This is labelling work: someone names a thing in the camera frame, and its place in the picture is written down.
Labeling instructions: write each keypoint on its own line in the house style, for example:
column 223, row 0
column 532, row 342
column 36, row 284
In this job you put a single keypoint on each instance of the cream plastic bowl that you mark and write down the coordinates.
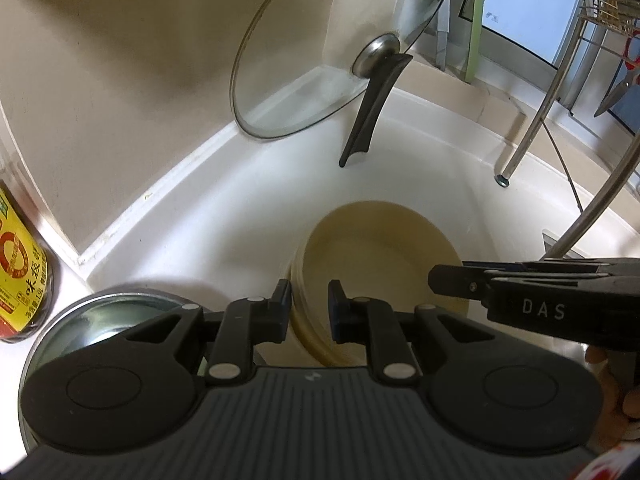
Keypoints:
column 380, row 255

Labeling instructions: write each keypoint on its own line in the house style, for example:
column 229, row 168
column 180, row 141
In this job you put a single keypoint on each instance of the green cutting board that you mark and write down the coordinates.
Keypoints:
column 475, row 20

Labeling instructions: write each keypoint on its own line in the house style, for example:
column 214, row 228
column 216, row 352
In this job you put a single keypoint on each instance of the steel dish rack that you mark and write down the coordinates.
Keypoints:
column 530, row 125

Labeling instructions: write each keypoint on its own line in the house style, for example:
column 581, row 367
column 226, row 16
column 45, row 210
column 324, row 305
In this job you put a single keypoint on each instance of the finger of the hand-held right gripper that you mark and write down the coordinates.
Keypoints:
column 455, row 285
column 575, row 262

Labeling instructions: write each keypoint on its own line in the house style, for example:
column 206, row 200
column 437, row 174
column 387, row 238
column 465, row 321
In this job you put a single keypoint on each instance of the red patterned clothing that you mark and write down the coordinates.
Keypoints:
column 620, row 462

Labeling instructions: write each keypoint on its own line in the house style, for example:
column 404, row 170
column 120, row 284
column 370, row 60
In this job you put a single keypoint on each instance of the glass pot lid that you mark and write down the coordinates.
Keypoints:
column 300, row 60

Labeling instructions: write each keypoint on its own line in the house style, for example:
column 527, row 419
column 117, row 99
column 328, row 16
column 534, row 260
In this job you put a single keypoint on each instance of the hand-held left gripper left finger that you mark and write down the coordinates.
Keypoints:
column 284, row 310

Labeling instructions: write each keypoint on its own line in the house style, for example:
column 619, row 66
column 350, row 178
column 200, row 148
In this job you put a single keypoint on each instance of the person's right hand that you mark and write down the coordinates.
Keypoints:
column 612, row 395

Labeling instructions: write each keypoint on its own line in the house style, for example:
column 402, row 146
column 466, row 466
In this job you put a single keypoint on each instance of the shallow stainless steel basin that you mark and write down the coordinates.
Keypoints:
column 55, row 330

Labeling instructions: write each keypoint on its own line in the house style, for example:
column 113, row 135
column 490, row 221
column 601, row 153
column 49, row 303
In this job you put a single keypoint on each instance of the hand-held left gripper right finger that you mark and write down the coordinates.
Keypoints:
column 337, row 310

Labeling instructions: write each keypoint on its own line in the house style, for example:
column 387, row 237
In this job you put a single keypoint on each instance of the kitchen knife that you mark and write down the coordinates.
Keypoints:
column 442, row 35

